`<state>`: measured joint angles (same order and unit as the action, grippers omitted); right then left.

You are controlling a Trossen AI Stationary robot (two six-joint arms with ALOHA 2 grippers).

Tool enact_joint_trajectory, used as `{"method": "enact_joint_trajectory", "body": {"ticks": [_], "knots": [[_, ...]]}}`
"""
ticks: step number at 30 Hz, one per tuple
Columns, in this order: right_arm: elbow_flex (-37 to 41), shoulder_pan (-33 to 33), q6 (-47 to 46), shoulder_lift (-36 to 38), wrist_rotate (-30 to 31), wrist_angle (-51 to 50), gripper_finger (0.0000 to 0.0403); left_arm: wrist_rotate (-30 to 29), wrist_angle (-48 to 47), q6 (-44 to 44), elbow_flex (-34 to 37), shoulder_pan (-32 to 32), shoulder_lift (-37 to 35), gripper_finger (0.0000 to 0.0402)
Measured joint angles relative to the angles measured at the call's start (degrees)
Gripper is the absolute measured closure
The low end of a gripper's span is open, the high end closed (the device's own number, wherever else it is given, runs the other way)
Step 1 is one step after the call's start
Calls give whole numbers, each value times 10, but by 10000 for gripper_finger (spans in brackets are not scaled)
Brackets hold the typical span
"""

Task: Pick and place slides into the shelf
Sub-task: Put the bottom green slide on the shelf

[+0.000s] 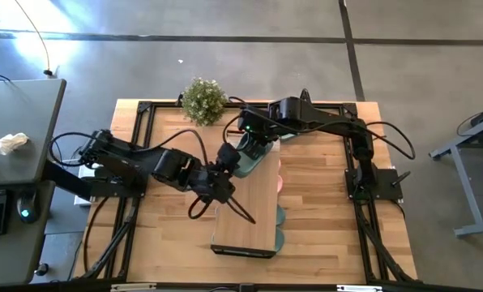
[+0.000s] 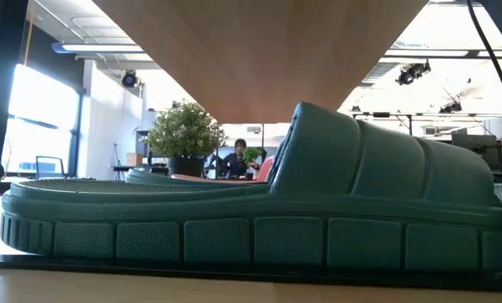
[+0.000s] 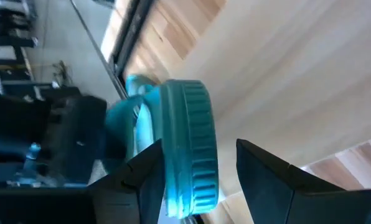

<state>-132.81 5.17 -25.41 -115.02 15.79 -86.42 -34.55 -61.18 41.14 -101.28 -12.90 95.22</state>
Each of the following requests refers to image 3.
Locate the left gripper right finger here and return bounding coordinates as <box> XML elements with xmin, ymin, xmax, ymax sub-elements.
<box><xmin>235</xmin><ymin>138</ymin><xmax>344</xmax><ymax>224</ymax></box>

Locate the black aluminium table frame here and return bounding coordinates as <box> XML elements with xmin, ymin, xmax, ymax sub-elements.
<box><xmin>109</xmin><ymin>0</ymin><xmax>157</xmax><ymax>78</ymax></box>

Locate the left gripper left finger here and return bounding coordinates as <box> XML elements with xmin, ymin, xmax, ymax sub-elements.
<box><xmin>87</xmin><ymin>139</ymin><xmax>167</xmax><ymax>224</ymax></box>

